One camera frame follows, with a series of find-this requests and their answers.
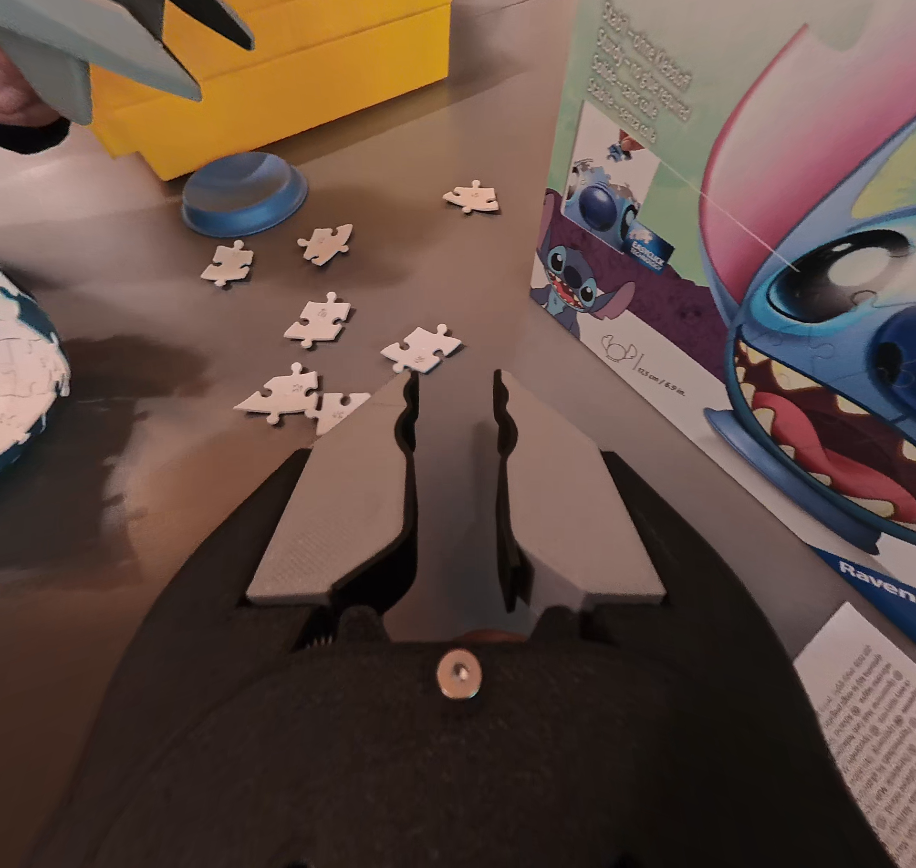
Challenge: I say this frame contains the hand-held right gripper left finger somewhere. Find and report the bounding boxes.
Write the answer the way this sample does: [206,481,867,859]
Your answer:
[245,369,422,608]

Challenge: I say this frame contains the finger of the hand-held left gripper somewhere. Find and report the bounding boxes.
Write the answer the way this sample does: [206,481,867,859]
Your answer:
[0,0,205,126]
[36,0,257,52]

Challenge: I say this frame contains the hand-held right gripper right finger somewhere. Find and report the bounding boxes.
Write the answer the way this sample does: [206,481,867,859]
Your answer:
[492,369,668,615]

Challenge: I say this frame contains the white puzzle pieces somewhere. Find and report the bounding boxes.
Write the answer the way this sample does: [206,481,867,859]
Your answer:
[200,180,502,437]

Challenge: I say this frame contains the partly built puzzle ball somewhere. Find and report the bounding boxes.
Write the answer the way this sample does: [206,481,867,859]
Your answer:
[0,270,73,479]

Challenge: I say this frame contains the blue plastic ball stand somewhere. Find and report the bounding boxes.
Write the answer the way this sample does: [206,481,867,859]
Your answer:
[180,153,309,237]

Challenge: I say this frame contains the cartoon print puzzle box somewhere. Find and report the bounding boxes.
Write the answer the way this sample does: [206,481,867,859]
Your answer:
[530,0,916,643]

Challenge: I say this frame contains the person's left hand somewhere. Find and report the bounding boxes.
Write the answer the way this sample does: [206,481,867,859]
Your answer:
[0,52,69,132]

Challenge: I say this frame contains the yellow plastic bin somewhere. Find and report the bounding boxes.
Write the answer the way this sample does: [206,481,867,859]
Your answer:
[86,0,457,182]

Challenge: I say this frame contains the folded instruction leaflet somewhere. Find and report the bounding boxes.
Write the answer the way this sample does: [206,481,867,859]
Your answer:
[793,601,916,868]

